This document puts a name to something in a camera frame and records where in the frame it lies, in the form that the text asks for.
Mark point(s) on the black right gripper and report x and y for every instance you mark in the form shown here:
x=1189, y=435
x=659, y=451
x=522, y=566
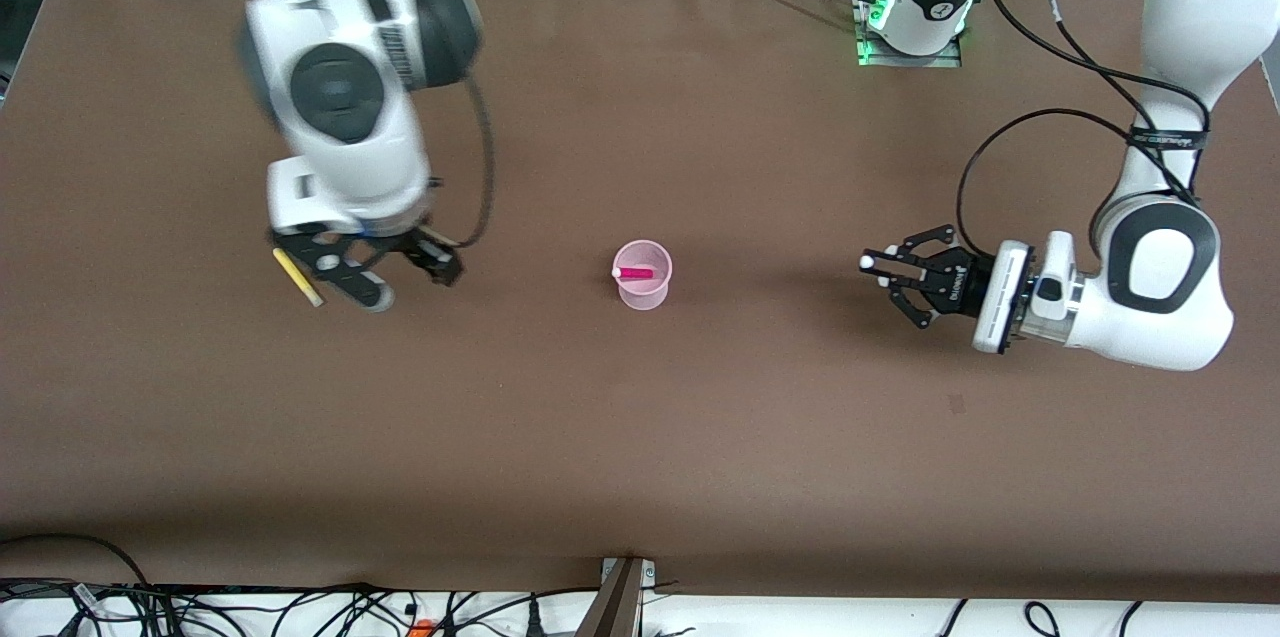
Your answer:
x=412, y=245

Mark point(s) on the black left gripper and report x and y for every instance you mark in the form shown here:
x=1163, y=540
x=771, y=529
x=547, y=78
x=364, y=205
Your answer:
x=958, y=283

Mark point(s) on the purple marker pen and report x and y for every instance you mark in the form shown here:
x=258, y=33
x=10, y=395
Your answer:
x=867, y=263

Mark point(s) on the pink marker pen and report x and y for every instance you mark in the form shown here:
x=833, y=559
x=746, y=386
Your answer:
x=637, y=272

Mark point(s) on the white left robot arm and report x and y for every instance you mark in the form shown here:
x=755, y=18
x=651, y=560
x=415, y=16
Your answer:
x=1110, y=317

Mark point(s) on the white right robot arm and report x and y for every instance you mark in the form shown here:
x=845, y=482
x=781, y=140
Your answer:
x=350, y=167

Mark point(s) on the pink mesh pen holder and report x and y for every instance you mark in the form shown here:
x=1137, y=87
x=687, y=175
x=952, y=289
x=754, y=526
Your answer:
x=642, y=292

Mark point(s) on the yellow marker pen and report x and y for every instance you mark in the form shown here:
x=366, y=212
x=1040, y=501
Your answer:
x=297, y=279

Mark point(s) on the brown table cover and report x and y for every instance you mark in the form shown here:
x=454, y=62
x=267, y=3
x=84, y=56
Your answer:
x=640, y=417

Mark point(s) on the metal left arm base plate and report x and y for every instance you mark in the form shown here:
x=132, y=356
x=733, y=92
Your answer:
x=910, y=61

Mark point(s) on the aluminium camera post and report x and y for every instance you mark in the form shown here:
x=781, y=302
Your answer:
x=615, y=607

